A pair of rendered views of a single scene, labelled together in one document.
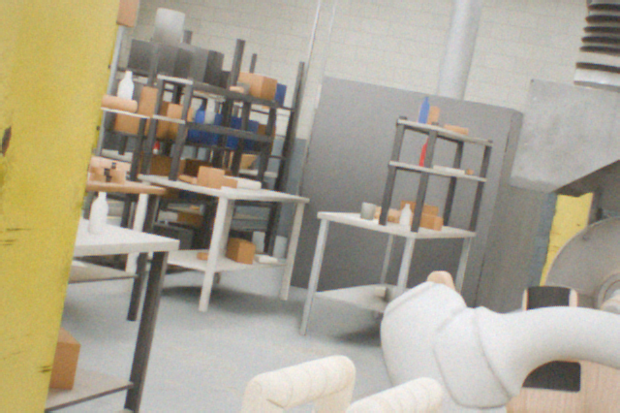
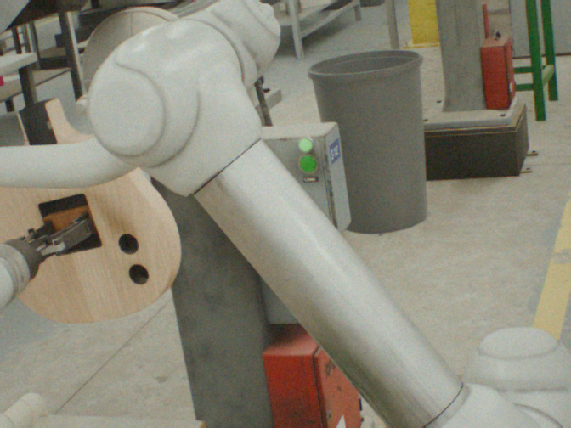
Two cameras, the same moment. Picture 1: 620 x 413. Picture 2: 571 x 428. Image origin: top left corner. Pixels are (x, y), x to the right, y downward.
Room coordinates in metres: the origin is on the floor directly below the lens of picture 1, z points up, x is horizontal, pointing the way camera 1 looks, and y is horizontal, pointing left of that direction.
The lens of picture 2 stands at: (-0.17, -0.80, 1.60)
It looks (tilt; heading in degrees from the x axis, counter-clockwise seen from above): 17 degrees down; 2
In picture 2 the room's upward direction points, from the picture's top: 9 degrees counter-clockwise
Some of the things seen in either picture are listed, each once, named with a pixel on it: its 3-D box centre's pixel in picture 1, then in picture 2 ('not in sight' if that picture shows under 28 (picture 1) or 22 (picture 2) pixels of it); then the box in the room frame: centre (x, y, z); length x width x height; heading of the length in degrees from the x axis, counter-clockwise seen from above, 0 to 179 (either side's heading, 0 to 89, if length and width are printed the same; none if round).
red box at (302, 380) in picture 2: not in sight; (314, 380); (2.11, -0.72, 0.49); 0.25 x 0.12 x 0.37; 162
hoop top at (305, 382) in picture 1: (304, 383); not in sight; (1.07, -0.02, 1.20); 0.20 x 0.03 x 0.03; 160
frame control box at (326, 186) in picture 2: not in sight; (297, 186); (1.94, -0.75, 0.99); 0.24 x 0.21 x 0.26; 162
